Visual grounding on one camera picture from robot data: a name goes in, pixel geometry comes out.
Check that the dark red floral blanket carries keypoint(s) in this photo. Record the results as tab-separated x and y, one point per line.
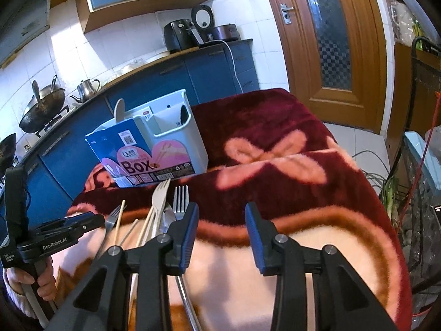
310	186

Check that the person's left forearm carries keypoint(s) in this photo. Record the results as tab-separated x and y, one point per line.
17	303

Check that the grey range hood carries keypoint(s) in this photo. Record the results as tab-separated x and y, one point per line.
24	17

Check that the white plastic bags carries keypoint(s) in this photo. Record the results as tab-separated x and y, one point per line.
401	17

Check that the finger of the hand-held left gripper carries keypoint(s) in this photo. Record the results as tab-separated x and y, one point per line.
88	222

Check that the white plastic spoon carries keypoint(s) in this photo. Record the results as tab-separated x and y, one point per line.
119	109

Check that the green onions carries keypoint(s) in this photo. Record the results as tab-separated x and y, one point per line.
391	196

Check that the black rice cooker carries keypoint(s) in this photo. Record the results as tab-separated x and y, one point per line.
225	32

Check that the pale wooden chopstick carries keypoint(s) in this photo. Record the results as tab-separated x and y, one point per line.
146	226
119	222
130	231

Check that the black air fryer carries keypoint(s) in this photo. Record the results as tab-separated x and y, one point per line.
177	36

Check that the white utensil holder box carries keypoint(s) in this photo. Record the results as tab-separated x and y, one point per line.
179	144

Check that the person's left hand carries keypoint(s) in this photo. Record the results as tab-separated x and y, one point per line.
46	279

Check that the gas stove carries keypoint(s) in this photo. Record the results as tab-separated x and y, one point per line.
58	119

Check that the clear plastic container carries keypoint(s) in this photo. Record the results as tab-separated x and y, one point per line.
132	67

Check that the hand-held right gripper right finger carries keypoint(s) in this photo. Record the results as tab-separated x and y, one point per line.
253	234

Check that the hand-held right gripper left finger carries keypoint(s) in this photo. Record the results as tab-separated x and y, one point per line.
190	234

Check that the wooden fork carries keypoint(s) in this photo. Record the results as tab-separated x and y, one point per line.
160	196

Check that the small dark wok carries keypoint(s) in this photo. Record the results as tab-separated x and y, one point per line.
7	150

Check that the large black wok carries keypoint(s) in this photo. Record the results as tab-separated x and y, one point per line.
43	112

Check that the silver metal utensil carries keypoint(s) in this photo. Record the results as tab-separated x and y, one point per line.
168	215

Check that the metal fork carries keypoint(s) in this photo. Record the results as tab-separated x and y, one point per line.
181	200
109	221

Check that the wooden door with glass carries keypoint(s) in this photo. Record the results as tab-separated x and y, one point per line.
365	58

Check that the steel kettle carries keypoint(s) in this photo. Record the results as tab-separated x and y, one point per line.
84	89

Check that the blue kitchen base cabinets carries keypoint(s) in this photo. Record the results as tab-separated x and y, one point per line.
213	72

